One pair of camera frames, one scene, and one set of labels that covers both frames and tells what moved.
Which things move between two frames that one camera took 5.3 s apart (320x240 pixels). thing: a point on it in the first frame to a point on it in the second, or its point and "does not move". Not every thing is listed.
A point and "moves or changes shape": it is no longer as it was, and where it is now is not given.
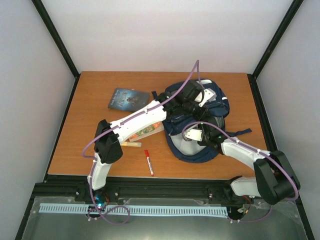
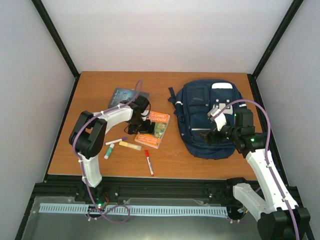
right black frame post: x=281 y=30 does not move
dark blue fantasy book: x=128 y=100 does not move
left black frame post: x=48 y=22 does not move
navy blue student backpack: x=214 y=112 moves or changes shape
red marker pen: x=147 y=155 does not move
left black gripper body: x=199 y=117 to x=140 y=126
